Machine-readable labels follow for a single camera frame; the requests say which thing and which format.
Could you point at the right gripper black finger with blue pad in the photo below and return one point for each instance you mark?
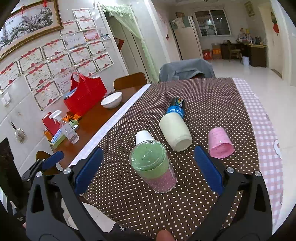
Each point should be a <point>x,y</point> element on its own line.
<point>54,210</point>
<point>242,210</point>

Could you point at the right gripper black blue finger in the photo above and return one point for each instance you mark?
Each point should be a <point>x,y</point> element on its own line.
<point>43,163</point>

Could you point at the clear cup green pink lining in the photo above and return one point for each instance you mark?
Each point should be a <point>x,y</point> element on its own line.
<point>151,162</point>

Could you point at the pink paper cup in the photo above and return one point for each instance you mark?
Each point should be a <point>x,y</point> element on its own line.
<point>219,144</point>

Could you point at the small white paper cup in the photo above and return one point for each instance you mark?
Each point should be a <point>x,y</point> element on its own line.
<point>143,136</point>

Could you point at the cream white paper cup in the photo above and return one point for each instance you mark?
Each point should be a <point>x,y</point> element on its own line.
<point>175,131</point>

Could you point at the person's hand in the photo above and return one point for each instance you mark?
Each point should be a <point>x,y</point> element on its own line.
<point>164,235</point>

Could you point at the green tray with items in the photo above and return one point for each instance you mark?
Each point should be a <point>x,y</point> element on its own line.
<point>54,128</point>

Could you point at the clear spray bottle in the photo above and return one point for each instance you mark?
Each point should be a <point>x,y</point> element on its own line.
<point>65,127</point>

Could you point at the pink checkered tablecloth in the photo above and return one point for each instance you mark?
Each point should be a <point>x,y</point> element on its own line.
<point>268,147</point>

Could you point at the red felt bag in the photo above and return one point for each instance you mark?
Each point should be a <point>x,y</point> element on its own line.
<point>88,92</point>

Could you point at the white ceramic bowl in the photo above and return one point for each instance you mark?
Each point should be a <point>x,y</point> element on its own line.
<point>112,101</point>

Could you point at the brown polka dot tablecloth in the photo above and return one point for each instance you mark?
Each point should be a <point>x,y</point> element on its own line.
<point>118,191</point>

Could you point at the brown wooden chair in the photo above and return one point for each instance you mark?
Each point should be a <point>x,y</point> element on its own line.
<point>129,81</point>

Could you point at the blue black cylindrical can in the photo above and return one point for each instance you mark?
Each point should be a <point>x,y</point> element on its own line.
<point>177,105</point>

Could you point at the framed blossom painting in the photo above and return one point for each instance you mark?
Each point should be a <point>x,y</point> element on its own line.
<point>29,23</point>

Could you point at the white bucket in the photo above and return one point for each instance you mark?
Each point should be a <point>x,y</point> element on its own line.
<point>245,60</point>

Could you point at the grey covered chair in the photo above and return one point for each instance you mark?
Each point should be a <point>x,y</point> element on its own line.
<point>186,69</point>

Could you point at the dark wooden desk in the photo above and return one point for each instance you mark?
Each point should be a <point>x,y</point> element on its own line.
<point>257,54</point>

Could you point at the wooden desk chair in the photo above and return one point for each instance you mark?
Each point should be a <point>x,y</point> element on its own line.
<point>233,51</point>

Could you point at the green lace curtain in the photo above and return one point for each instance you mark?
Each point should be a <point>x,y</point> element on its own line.
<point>134,52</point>

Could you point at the white refrigerator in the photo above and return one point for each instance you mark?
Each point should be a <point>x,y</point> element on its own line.
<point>187,38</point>

